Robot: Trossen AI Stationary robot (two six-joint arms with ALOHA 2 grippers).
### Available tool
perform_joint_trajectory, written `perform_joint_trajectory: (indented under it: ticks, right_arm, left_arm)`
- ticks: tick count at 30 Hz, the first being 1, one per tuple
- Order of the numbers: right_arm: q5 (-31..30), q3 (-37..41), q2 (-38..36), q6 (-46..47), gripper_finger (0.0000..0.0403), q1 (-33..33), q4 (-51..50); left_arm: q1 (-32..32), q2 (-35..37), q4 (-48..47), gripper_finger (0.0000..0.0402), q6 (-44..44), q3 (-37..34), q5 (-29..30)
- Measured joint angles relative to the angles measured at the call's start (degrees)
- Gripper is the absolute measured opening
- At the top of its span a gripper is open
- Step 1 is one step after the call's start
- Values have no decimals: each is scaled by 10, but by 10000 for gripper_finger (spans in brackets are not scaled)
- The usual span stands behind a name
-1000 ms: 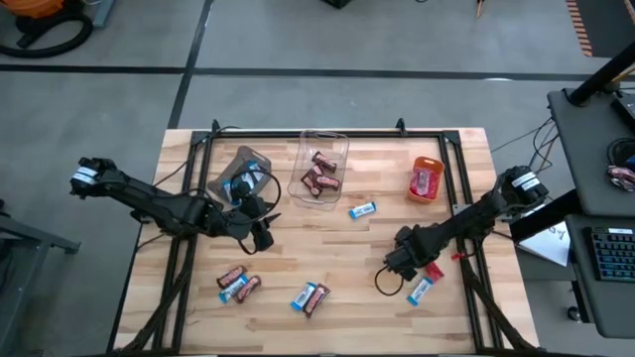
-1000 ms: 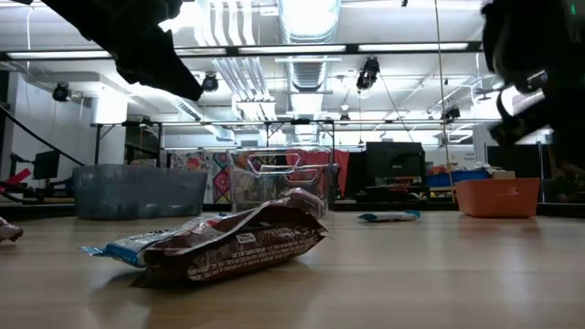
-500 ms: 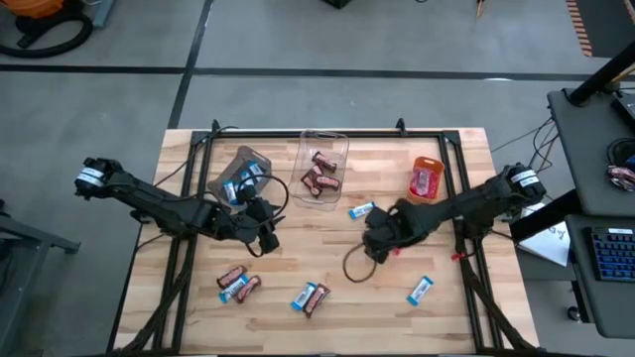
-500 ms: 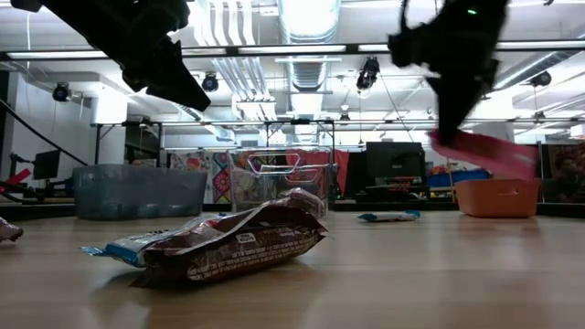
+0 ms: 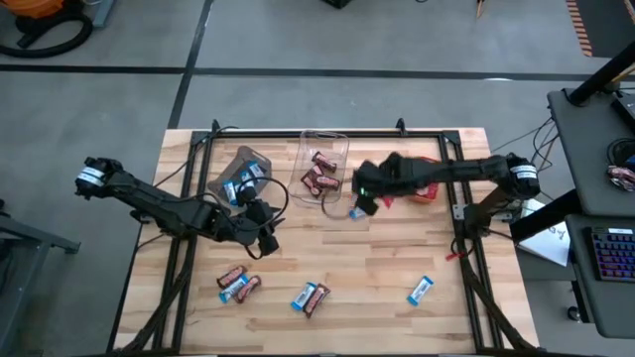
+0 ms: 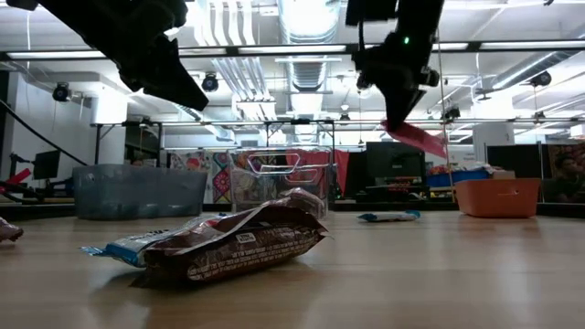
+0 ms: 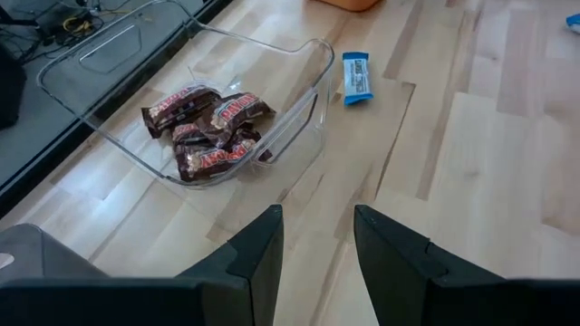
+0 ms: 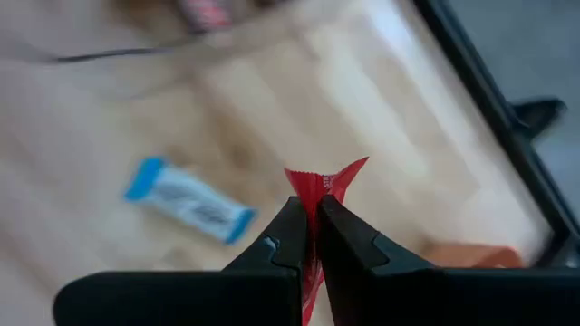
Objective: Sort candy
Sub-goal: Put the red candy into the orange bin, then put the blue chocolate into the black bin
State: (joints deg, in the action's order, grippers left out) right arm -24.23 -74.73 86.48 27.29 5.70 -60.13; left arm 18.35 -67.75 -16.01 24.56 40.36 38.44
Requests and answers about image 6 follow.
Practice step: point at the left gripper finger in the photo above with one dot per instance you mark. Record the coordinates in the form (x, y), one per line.
(178, 82)

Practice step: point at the black ceiling spotlight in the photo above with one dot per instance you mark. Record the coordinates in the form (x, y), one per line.
(452, 113)
(364, 83)
(541, 78)
(210, 83)
(61, 92)

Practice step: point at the blue and white candy bar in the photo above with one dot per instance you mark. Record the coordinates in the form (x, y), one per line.
(123, 249)
(388, 216)

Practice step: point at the cardboard box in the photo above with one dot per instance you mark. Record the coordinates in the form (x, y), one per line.
(503, 175)

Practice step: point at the white column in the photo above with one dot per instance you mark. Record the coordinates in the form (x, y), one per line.
(493, 137)

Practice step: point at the black aluminium frame rail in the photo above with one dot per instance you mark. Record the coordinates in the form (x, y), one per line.
(36, 211)

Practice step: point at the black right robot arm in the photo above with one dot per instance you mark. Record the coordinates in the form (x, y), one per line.
(420, 13)

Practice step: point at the dark patterned tapestry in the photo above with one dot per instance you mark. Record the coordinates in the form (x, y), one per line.
(566, 148)

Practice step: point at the person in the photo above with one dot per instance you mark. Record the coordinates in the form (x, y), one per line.
(569, 173)

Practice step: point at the red candy packet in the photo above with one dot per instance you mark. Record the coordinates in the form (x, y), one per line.
(420, 139)

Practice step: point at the smoky grey translucent bin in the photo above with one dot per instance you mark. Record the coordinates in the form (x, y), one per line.
(137, 192)

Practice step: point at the blue storage tub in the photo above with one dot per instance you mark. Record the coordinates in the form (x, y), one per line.
(457, 179)

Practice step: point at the brown candy bar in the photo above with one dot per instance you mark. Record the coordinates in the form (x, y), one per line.
(306, 201)
(237, 251)
(9, 230)

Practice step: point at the black overhead frame beam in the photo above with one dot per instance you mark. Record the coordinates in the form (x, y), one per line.
(232, 50)

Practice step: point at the white LED light strip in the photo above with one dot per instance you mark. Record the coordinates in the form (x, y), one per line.
(530, 45)
(45, 55)
(292, 49)

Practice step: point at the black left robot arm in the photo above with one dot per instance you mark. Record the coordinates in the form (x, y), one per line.
(68, 18)

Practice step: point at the clear plastic bin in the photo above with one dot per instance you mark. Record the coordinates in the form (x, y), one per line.
(279, 180)

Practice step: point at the black computer monitor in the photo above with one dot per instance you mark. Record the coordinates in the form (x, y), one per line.
(45, 164)
(516, 160)
(388, 169)

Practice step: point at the black metal rack frame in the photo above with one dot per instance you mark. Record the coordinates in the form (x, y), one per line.
(205, 123)

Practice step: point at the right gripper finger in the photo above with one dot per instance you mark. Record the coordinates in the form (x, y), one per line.
(411, 100)
(392, 105)

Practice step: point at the red hanging cloth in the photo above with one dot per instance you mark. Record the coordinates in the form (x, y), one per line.
(340, 169)

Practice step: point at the white ceiling pipes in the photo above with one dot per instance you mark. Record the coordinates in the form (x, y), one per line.
(247, 73)

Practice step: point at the white wall cabinet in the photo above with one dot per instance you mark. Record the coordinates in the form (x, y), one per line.
(109, 109)

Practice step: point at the red tool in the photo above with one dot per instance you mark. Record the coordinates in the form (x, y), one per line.
(18, 177)

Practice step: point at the silver ceiling air duct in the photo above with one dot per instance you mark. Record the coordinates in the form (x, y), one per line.
(525, 71)
(308, 73)

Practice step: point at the orange plastic bin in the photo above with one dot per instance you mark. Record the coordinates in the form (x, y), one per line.
(498, 201)

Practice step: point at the colourful patterned cloth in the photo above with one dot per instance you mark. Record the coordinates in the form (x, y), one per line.
(221, 183)

